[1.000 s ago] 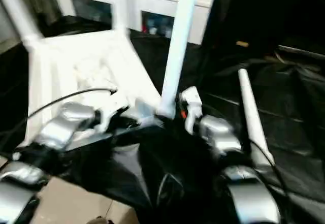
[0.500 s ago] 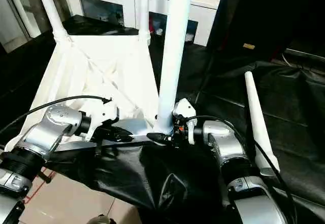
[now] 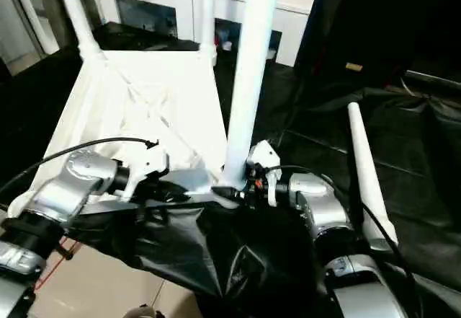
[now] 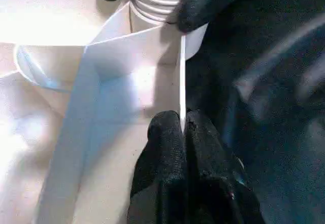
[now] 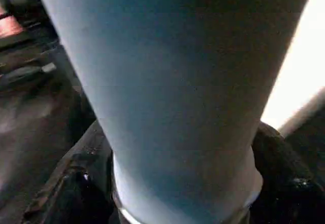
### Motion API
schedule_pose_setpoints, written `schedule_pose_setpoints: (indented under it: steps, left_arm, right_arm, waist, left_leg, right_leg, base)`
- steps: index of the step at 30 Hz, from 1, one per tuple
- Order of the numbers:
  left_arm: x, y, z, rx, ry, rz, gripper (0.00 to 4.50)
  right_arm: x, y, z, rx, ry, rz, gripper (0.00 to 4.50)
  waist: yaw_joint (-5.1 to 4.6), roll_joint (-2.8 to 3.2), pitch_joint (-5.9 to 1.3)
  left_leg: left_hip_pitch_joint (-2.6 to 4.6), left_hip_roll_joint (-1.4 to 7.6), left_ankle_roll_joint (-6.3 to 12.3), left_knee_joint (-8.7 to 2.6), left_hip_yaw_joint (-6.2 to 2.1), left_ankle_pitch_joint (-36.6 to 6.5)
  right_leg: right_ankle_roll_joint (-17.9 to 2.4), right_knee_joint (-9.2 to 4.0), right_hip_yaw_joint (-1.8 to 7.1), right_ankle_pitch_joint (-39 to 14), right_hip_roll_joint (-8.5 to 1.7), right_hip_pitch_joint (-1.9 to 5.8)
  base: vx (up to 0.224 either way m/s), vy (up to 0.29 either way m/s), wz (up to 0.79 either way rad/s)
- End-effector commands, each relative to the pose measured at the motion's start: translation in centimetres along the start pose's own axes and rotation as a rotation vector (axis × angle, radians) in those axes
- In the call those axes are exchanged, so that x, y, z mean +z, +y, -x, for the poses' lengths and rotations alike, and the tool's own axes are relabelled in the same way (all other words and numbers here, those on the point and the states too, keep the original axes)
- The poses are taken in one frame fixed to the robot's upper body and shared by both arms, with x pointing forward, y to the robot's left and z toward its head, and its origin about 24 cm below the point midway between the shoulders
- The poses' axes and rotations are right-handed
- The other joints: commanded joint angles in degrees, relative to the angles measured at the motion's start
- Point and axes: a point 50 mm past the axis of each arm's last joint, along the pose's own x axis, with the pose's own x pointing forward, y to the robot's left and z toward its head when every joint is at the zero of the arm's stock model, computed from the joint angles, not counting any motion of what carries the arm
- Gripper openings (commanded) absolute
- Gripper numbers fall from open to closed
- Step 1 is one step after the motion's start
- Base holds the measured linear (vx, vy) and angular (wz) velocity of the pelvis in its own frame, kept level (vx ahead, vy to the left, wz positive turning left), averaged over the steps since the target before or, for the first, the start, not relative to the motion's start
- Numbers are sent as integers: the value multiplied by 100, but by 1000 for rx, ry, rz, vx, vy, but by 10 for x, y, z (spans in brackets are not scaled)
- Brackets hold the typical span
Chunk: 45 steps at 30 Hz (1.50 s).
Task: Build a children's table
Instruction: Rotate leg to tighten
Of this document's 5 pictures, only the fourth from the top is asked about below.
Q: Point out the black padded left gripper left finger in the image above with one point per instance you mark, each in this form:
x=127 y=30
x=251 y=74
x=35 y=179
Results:
x=162 y=170

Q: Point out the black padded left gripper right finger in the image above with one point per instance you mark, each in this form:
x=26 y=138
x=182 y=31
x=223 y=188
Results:
x=215 y=183

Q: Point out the white plastic table leg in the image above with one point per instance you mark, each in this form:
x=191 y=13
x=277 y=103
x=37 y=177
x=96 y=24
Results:
x=157 y=0

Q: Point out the white plastic table top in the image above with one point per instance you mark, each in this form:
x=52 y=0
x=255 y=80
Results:
x=38 y=107

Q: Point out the black mat cover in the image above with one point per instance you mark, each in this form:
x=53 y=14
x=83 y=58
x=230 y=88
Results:
x=279 y=81

